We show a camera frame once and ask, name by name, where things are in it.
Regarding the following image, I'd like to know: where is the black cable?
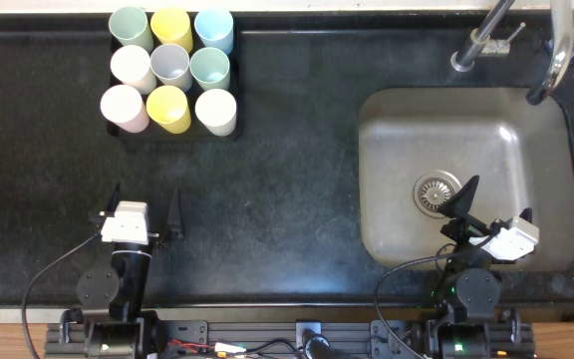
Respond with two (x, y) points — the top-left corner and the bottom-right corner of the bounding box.
(20, 231), (104, 359)
(373, 243), (472, 359)

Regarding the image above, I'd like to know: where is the green cup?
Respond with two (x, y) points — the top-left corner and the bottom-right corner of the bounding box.
(188, 46), (231, 93)
(108, 5), (154, 53)

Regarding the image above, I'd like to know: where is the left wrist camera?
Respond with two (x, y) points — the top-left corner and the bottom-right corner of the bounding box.
(101, 200), (149, 245)

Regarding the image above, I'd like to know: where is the white cup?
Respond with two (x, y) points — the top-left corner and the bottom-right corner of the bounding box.
(194, 88), (238, 138)
(110, 44), (157, 95)

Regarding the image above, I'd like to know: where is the grey cup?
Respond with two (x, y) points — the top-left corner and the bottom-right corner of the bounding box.
(149, 42), (193, 93)

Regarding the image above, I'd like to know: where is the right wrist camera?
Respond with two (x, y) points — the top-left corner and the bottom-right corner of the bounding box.
(468, 215), (541, 262)

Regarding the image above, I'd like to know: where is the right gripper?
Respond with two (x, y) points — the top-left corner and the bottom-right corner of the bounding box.
(436, 174), (535, 248)

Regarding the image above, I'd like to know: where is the yellow cup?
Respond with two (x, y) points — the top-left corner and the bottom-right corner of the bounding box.
(149, 6), (194, 54)
(145, 84), (192, 135)

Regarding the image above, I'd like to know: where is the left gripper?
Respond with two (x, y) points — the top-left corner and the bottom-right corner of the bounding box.
(87, 181), (184, 253)

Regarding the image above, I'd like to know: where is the black tray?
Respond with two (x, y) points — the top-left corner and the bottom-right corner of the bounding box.
(106, 14), (241, 143)

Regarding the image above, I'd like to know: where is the blue cup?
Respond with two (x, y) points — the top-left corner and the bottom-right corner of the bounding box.
(193, 6), (235, 55)

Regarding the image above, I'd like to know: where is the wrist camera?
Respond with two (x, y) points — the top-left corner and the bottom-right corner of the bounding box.
(468, 215), (541, 262)
(101, 200), (149, 245)

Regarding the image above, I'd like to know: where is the steel tap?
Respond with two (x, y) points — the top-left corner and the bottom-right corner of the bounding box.
(449, 0), (574, 106)

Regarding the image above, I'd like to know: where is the pink cup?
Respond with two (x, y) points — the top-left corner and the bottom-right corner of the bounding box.
(99, 83), (150, 135)

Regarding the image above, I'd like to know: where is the mounting rail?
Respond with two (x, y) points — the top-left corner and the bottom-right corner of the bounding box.
(45, 308), (537, 359)

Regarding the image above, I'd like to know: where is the steel sink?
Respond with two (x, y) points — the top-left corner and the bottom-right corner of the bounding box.
(358, 87), (574, 273)

